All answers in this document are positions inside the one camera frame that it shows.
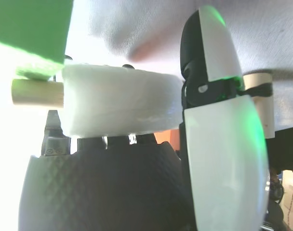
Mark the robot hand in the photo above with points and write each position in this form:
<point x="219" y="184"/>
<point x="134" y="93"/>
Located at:
<point x="218" y="149"/>

